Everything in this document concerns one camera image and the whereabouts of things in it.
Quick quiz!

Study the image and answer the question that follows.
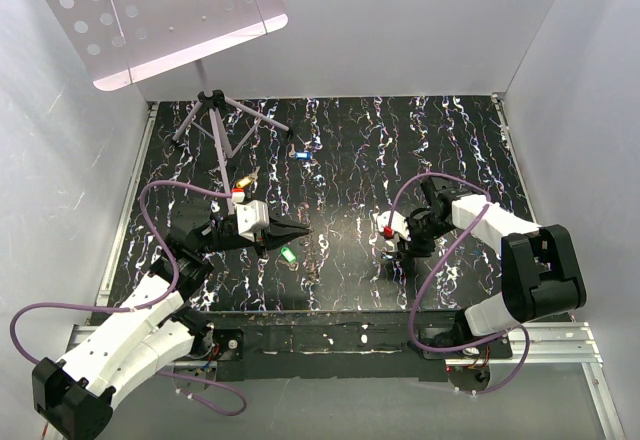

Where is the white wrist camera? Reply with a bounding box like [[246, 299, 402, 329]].
[[374, 210, 411, 253], [231, 188, 270, 242]]

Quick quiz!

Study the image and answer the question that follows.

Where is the key with yellow tag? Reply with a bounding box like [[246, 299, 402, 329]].
[[235, 168, 260, 189]]

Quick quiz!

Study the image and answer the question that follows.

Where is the key with green tag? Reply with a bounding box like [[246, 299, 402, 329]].
[[280, 246, 299, 271]]

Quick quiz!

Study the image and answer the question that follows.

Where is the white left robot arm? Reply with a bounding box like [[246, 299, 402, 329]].
[[32, 200, 311, 439]]

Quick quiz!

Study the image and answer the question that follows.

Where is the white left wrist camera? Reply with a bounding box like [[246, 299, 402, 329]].
[[231, 188, 270, 242]]

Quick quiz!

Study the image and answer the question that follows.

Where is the aluminium front rail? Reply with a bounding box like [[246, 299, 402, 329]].
[[438, 322, 625, 439]]

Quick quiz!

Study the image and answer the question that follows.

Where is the key with blue tag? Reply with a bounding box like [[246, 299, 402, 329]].
[[288, 144, 313, 161]]

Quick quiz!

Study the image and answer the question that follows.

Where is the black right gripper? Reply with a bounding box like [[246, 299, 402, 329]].
[[396, 213, 453, 261]]

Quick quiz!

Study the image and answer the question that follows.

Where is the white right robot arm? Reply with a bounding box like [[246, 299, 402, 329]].
[[398, 172, 587, 358]]

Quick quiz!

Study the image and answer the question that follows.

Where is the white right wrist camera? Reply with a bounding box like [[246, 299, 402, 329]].
[[374, 210, 411, 253]]

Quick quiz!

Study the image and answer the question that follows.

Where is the white perforated music stand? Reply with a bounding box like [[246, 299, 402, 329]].
[[20, 0, 296, 216]]

